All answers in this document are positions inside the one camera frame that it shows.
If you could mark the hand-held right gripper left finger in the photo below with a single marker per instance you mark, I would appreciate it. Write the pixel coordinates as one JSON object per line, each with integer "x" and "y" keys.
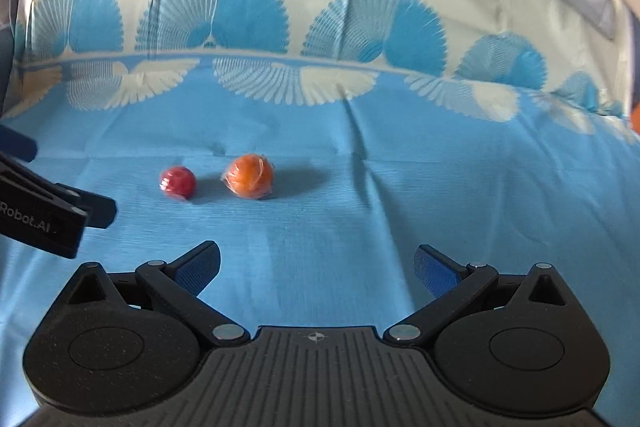
{"x": 200, "y": 269}

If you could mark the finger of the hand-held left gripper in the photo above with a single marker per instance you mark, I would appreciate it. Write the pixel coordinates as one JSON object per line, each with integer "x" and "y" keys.
{"x": 100, "y": 209}
{"x": 17, "y": 144}

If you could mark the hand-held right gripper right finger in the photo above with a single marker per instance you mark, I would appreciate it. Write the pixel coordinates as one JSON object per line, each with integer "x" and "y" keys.
{"x": 437, "y": 275}

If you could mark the plastic-wrapped orange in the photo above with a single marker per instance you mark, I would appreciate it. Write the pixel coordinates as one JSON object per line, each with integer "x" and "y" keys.
{"x": 248, "y": 175}

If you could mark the red plastic-wrapped round fruit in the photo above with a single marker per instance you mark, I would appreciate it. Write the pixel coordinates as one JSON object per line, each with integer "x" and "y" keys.
{"x": 177, "y": 181}

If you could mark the blue fan-print tablecloth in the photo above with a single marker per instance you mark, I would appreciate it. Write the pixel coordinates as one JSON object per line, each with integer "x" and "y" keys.
{"x": 325, "y": 217}

